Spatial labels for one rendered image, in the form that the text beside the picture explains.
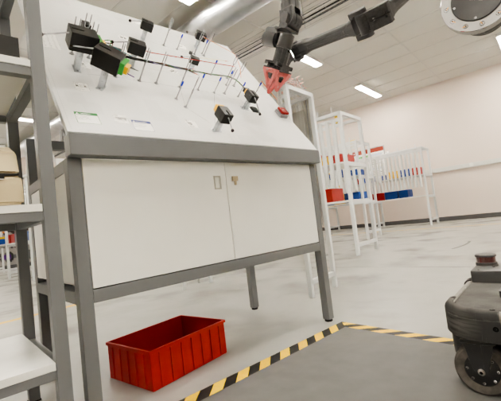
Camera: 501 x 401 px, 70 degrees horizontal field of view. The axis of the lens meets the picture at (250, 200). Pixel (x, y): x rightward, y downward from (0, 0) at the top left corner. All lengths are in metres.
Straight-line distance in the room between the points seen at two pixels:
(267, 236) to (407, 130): 8.60
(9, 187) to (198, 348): 0.88
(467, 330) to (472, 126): 8.63
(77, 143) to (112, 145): 0.10
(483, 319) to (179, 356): 1.00
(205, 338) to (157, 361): 0.24
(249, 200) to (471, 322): 0.89
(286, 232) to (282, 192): 0.19
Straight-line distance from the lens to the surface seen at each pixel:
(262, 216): 1.56
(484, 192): 9.53
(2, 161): 1.18
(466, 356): 1.24
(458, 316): 1.18
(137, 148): 1.23
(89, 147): 1.17
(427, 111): 9.92
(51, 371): 1.15
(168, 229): 1.28
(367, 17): 1.56
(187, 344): 1.49
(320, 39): 1.70
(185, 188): 1.33
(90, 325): 1.20
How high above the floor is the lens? 0.55
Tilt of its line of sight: 3 degrees up
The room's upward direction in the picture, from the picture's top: 7 degrees counter-clockwise
